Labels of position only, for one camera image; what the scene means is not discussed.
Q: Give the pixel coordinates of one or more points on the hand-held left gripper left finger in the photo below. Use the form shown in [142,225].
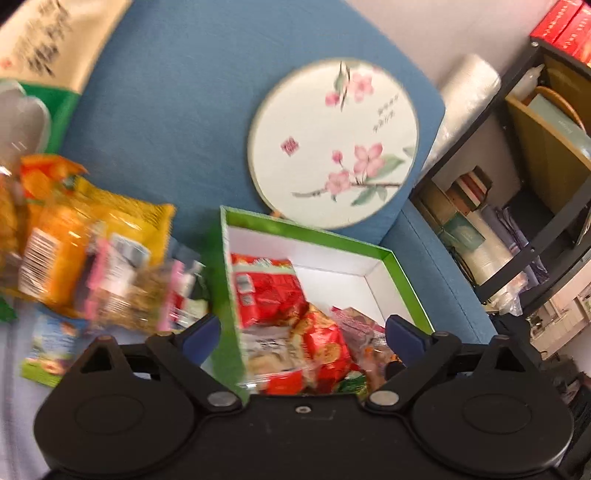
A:
[205,334]

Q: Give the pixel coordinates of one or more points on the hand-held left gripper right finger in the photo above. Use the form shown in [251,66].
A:
[406,337]

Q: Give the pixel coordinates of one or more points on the pink black snack packet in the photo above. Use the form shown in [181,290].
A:
[189,286]

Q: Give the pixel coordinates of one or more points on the green pea snack packet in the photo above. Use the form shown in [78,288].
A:
[353,383]

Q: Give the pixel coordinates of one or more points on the red white label snack packet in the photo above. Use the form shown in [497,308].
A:
[268,295]

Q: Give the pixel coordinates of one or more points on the pink edged clear snack packet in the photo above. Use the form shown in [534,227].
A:
[134,295]

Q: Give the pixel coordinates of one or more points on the red cracker snack packet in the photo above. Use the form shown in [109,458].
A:
[323,346]

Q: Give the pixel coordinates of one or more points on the green cardboard box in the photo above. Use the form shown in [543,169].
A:
[323,277]

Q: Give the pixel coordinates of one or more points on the yellow snack packet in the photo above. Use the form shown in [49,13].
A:
[138,217]

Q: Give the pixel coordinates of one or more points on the blue green snack packet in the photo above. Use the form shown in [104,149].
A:
[51,350]

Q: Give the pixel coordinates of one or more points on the orange barcode snack packet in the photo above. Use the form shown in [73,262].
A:
[64,240]

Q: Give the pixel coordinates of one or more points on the plain orange snack packet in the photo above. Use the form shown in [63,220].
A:
[46,175]

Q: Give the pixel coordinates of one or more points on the clear brown label snack packet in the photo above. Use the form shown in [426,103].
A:
[9,217]

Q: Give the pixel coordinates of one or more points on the clear plastic bag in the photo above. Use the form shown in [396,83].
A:
[505,297]

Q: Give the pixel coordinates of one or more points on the green paper box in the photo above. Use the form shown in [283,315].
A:
[464,233]

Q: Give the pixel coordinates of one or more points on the brown cardboard box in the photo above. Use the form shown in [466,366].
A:
[438,203]

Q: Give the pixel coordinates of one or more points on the purple folded bags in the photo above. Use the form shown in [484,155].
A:
[512,226]

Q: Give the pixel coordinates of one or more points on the stack of books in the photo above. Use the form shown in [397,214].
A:
[473,189]

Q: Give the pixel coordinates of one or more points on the light blue striped blanket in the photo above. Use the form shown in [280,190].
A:
[14,415]

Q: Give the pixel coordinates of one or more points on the wooden file holder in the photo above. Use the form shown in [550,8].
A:
[540,152]

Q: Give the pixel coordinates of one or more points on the round floral fan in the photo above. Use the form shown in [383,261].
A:
[314,120]

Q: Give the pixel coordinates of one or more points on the blue sofa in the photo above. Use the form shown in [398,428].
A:
[184,92]

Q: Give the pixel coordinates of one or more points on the clear plastic film roll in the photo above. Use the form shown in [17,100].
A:
[466,87]

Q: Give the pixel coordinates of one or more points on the grey green book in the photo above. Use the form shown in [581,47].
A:
[563,124]

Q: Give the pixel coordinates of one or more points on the white squeeze bottle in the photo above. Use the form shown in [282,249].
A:
[528,81]

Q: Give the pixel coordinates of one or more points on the black metal shelf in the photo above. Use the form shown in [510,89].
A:
[521,66]

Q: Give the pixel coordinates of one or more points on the beige green grain pouch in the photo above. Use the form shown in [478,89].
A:
[46,46]

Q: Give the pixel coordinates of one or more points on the red cardboard box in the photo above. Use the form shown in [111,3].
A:
[554,21]
[579,37]

